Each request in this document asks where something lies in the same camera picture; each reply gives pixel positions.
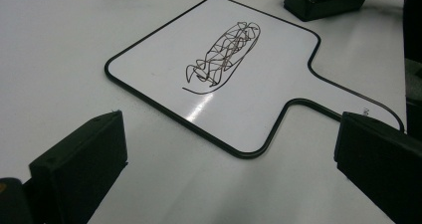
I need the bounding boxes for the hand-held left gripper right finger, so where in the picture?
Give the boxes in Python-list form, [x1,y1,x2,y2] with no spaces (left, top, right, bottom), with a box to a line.
[333,111,422,224]

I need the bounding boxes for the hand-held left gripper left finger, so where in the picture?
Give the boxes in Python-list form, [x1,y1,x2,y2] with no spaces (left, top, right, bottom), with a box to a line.
[28,109,129,224]

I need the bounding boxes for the white paddle whiteboard black rim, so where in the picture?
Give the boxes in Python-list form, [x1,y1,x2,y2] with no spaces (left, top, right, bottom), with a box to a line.
[104,0,406,160]

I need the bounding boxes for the black whiteboard eraser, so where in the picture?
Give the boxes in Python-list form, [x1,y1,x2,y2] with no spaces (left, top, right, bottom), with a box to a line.
[283,0,370,23]

